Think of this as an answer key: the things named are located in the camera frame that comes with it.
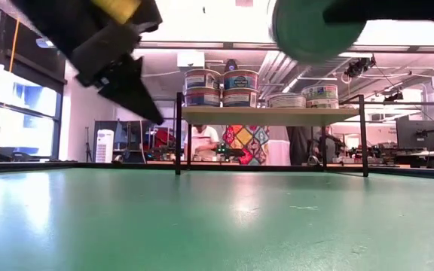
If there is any yellow sticker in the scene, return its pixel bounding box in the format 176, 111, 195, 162
90, 0, 142, 26

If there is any wooden shelf with black legs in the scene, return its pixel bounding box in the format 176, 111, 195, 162
174, 92, 369, 178

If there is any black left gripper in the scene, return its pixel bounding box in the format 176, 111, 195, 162
35, 0, 165, 126

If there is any dark cloth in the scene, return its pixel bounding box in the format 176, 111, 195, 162
286, 126, 316, 166

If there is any person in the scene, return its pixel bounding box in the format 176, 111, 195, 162
184, 125, 221, 162
313, 126, 339, 163

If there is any dark blue cabinet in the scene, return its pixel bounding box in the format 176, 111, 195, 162
93, 120, 156, 163

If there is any cluttered desk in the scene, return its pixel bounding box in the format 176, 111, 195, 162
397, 148, 434, 169

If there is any orange hanging cable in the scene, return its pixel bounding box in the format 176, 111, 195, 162
8, 18, 20, 73

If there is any silver ventilation duct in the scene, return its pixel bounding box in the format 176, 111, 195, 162
277, 62, 338, 95

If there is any black ceiling spotlight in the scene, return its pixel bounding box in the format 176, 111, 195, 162
224, 58, 240, 73

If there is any white air purifier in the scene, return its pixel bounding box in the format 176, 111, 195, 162
94, 129, 115, 163

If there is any red equipment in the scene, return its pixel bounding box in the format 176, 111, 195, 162
152, 127, 176, 151

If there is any white cloth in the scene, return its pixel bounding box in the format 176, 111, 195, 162
267, 126, 292, 166

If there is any white ceiling box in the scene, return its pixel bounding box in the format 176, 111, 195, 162
176, 50, 206, 69

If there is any black device with green lights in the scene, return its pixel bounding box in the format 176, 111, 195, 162
215, 142, 245, 158

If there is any black ceiling camera mount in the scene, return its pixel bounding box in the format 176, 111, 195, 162
343, 55, 377, 79

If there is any black monitor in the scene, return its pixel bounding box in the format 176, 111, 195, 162
396, 119, 434, 152

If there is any window with black frame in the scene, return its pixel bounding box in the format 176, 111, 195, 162
0, 63, 66, 161

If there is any colourful patterned cloth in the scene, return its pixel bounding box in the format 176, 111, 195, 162
222, 125, 270, 166

